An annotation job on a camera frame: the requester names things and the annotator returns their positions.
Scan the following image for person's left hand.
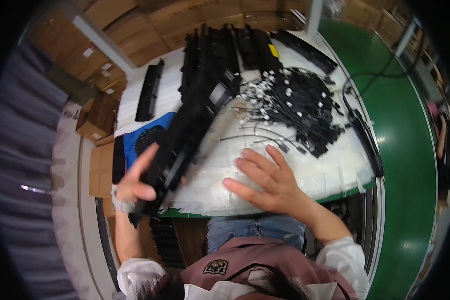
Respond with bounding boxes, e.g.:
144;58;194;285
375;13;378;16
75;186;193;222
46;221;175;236
114;142;161;206

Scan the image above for person's right hand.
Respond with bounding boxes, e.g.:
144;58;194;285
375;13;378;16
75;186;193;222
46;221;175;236
223;144;311;220

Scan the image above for long black plastic housing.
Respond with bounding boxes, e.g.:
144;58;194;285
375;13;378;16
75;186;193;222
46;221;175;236
128;71;242;229

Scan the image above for black foam block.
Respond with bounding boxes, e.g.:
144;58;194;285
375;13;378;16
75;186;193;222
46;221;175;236
112;135;127;185

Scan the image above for flat cardboard sheet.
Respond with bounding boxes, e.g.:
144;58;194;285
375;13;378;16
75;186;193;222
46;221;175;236
89;142;115;199

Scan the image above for person's legs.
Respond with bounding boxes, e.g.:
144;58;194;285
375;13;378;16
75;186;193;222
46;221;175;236
206;214;308;256

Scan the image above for white foam table cover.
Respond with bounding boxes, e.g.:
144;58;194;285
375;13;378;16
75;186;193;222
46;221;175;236
114;30;376;218

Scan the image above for blue tray of black screws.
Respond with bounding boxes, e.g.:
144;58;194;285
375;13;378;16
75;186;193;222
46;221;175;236
122;111;178;172

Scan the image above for black parts stack under table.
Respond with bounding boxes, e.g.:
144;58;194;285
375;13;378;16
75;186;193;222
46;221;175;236
149;217;186;269

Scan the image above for small open cardboard box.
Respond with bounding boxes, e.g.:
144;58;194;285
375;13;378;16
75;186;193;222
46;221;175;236
75;92;119;142

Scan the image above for person's body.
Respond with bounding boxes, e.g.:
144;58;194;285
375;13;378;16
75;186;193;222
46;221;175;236
116;235;370;300

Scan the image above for black electric screwdriver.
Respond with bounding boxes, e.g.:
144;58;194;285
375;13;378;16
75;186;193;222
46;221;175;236
348;108;385;178

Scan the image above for grey plastic curtain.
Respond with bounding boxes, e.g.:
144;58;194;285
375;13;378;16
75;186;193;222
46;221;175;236
0;40;79;300

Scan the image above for green conveyor belt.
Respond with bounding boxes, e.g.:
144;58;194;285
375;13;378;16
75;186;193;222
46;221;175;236
318;18;439;300

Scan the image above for long black plastic cover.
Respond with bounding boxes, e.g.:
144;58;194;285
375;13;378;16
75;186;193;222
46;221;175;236
272;29;339;75

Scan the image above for stack of black plastic housings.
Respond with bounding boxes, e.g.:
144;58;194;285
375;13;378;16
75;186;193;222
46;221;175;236
179;23;284;104

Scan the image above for heap of cardboard boxes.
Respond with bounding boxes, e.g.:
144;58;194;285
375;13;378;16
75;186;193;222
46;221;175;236
30;0;406;94

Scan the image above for white beaded bracelet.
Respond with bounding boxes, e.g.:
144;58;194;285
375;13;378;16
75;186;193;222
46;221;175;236
110;184;136;214

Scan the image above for single black connector cable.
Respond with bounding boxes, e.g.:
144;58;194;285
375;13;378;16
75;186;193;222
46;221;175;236
219;133;290;154
253;138;308;155

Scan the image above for pile of black connector cables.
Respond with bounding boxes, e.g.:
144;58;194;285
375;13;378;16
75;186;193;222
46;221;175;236
232;67;346;159

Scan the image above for narrow black plastic rail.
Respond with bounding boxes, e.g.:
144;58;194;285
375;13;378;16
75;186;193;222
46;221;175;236
135;59;165;123

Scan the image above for white metal frame bar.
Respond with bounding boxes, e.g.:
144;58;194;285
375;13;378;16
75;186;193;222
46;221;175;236
72;14;137;74

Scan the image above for black power cable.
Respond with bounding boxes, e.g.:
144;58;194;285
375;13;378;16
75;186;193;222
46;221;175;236
341;35;429;113

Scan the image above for white metal frame post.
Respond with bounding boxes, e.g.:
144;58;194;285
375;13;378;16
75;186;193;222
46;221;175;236
305;0;324;37

